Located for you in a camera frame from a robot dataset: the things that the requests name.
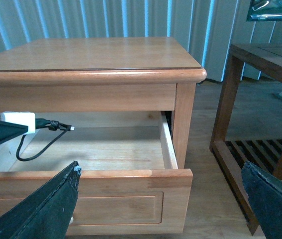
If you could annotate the dark wooden side table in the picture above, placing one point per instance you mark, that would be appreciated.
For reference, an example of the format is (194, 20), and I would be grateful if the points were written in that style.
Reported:
(248, 123)

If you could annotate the dark framed picture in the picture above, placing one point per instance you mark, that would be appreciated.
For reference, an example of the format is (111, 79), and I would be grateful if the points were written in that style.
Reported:
(265, 10)

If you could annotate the wooden drawer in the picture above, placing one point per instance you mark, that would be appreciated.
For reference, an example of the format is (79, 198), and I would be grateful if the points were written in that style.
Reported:
(130, 183)

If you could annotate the white charger adapter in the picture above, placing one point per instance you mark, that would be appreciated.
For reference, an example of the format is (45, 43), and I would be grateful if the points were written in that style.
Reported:
(22, 118)

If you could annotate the wooden nightstand cabinet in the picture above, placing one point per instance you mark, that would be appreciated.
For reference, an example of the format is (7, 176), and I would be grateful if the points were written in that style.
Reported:
(103, 75)

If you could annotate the grey pleated curtain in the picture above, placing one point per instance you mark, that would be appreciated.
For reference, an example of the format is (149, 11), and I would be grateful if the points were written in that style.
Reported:
(205, 28)

